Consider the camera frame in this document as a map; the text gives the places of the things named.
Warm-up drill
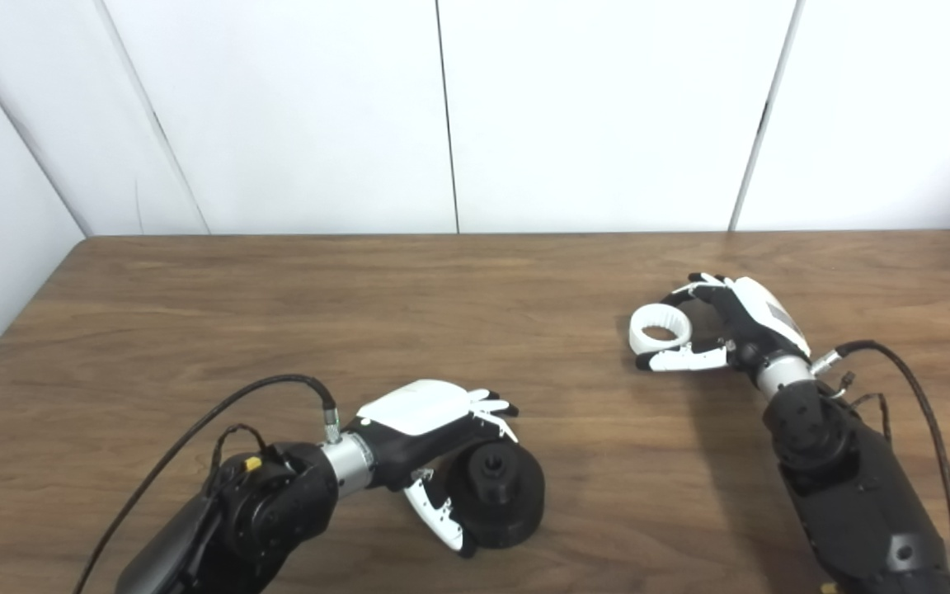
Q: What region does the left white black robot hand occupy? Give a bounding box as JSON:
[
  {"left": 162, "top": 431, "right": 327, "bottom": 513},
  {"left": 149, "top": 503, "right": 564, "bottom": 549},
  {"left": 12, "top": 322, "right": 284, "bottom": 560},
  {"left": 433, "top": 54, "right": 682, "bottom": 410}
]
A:
[{"left": 343, "top": 379, "right": 520, "bottom": 559}]

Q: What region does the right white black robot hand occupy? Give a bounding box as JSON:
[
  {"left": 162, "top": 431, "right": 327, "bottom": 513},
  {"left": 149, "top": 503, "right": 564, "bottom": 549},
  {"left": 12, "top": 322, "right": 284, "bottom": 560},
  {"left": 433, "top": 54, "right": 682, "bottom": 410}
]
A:
[{"left": 635, "top": 273, "right": 812, "bottom": 374}]

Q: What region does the white toothed plastic ring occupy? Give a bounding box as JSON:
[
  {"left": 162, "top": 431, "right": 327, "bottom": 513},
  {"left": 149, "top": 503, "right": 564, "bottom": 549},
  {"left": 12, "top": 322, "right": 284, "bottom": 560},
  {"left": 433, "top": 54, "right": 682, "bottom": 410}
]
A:
[{"left": 629, "top": 303, "right": 694, "bottom": 358}]

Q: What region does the round black plastic part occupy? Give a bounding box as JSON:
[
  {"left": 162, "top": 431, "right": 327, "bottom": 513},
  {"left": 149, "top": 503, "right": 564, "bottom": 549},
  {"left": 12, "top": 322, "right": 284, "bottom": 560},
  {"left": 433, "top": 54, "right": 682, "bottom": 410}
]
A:
[{"left": 446, "top": 440, "right": 547, "bottom": 550}]

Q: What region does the thin wire on right arm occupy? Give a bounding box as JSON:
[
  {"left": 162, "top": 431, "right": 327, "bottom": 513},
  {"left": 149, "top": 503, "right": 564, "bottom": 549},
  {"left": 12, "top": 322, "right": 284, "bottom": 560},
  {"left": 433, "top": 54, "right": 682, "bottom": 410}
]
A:
[{"left": 831, "top": 371, "right": 893, "bottom": 443}]

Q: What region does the thin wire on arm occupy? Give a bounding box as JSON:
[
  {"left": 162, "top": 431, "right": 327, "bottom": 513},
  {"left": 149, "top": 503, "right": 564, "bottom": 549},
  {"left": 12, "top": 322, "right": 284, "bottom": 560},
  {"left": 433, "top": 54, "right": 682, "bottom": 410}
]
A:
[
  {"left": 206, "top": 423, "right": 271, "bottom": 489},
  {"left": 831, "top": 371, "right": 893, "bottom": 443}
]

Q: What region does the thin wire on left arm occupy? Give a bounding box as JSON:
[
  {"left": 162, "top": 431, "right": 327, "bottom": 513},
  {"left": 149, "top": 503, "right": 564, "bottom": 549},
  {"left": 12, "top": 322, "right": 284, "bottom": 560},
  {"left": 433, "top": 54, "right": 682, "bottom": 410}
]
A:
[{"left": 206, "top": 423, "right": 271, "bottom": 489}]

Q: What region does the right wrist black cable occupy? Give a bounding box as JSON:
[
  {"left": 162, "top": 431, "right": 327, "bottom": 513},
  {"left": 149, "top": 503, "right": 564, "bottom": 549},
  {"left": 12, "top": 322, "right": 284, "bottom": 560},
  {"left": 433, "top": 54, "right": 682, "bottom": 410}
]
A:
[{"left": 810, "top": 340, "right": 950, "bottom": 592}]

